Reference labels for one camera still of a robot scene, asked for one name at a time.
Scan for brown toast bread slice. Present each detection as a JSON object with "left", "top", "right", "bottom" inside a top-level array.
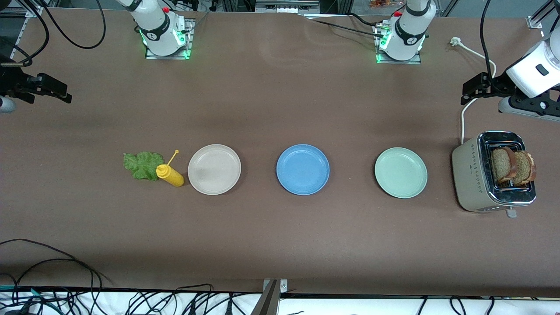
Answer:
[
  {"left": 490, "top": 147, "right": 518, "bottom": 183},
  {"left": 512, "top": 150, "right": 537, "bottom": 186}
]

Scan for green lettuce leaf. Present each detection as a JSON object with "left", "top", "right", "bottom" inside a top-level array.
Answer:
[{"left": 123, "top": 151, "right": 165, "bottom": 181}]

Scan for yellow mustard squeeze bottle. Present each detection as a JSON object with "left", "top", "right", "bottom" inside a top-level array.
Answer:
[{"left": 156, "top": 150, "right": 185, "bottom": 188}]

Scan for mint green round plate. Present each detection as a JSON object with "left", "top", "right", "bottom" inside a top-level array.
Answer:
[{"left": 374, "top": 147, "right": 428, "bottom": 199}]

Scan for beige round plate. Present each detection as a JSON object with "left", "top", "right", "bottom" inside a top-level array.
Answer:
[{"left": 188, "top": 144, "right": 242, "bottom": 196}]

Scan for blue round plate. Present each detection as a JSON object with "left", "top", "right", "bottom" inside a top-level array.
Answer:
[{"left": 276, "top": 144, "right": 330, "bottom": 196}]

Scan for beige and chrome toaster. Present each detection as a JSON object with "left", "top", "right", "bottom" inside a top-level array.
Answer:
[{"left": 451, "top": 130, "right": 537, "bottom": 218}]

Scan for white toaster power cable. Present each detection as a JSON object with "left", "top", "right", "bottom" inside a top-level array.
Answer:
[{"left": 450, "top": 37, "right": 497, "bottom": 145}]

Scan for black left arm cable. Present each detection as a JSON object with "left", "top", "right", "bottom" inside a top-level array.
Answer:
[{"left": 480, "top": 0, "right": 497, "bottom": 79}]

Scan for aluminium frame corner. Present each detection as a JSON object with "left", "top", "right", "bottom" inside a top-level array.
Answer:
[{"left": 0, "top": 3, "right": 42, "bottom": 19}]

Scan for aluminium corner rail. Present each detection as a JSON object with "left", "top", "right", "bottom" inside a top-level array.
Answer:
[{"left": 526, "top": 0, "right": 558, "bottom": 30}]

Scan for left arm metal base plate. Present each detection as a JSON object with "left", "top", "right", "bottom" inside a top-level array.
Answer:
[{"left": 375, "top": 24, "right": 422, "bottom": 65}]

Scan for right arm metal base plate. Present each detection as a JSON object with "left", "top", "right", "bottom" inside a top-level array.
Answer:
[{"left": 145, "top": 18, "right": 193, "bottom": 60}]

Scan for black cable on table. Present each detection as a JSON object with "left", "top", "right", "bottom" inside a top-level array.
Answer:
[{"left": 302, "top": 15, "right": 386, "bottom": 40}]

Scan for aluminium frame bar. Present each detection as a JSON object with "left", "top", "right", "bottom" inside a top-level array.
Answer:
[{"left": 255, "top": 0, "right": 320, "bottom": 14}]

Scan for tangled black cables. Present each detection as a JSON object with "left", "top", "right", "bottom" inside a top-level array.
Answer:
[{"left": 0, "top": 238, "right": 263, "bottom": 315}]

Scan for metal table edge bracket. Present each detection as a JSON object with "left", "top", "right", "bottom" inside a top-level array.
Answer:
[{"left": 251, "top": 278, "right": 288, "bottom": 315}]

